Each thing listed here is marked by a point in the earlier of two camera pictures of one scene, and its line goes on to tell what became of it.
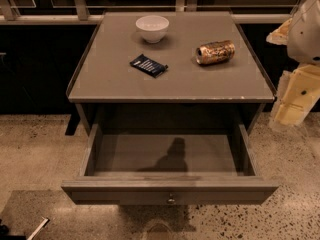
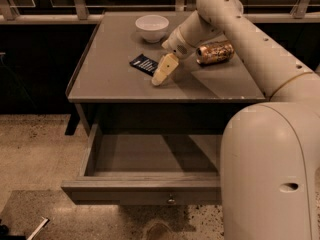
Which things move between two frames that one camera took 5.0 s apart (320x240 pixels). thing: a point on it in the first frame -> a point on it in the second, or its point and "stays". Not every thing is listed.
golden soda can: [215, 52] stays
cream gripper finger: [298, 92] -> [176, 44]
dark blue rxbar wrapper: [152, 67] stays
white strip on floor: [38, 228] stays
